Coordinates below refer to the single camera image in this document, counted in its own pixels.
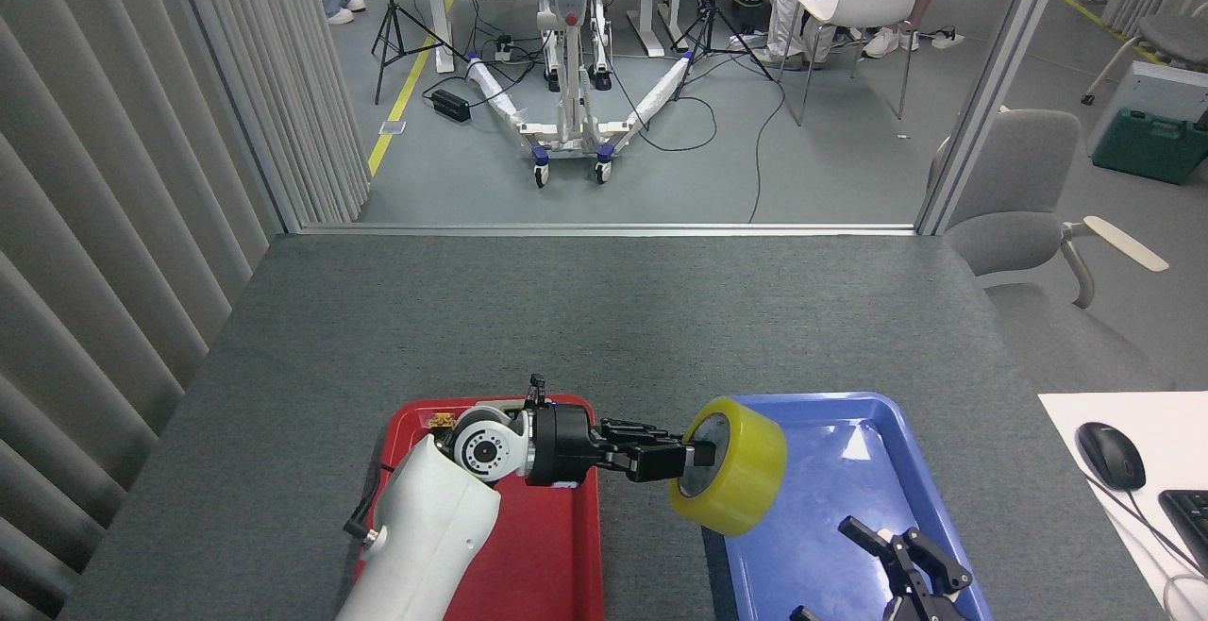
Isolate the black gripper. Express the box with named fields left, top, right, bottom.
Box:
left=790, top=514, right=974, bottom=621
left=525, top=404, right=718, bottom=489

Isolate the yellow tape roll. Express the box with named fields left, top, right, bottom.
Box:
left=669, top=397, right=788, bottom=538

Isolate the blue plastic tray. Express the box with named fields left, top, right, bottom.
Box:
left=702, top=393, right=994, bottom=621

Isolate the red plastic tray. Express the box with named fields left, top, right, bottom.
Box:
left=354, top=394, right=605, bottom=621

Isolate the black computer mouse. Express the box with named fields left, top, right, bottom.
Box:
left=1076, top=422, right=1147, bottom=492

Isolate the white stand on wheels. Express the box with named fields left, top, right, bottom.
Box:
left=467, top=0, right=695, bottom=188

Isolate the black keyboard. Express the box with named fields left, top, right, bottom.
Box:
left=1158, top=490, right=1208, bottom=575

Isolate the white desk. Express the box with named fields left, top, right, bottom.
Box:
left=1038, top=392, right=1208, bottom=621

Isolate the black tripod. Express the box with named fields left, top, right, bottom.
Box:
left=672, top=0, right=775, bottom=101
left=371, top=0, right=468, bottom=105

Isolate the grey office chair with armrest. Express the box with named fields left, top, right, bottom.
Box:
left=930, top=109, right=1171, bottom=311

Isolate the green plastic case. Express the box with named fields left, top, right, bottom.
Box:
left=1093, top=109, right=1208, bottom=186

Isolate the grey metal box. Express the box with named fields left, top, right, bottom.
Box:
left=1087, top=61, right=1208, bottom=159

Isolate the grey round chair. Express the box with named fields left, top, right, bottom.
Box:
left=1081, top=15, right=1208, bottom=108

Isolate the silver table rail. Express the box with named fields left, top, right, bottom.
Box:
left=300, top=222, right=918, bottom=237

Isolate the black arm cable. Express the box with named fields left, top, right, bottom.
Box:
left=343, top=465, right=393, bottom=539

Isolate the black mouse cable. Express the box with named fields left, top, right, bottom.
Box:
left=1085, top=470, right=1208, bottom=577

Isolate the black floor cable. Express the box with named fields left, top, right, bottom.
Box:
left=748, top=83, right=787, bottom=224

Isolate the silver post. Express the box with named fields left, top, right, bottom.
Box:
left=915, top=0, right=1077, bottom=236

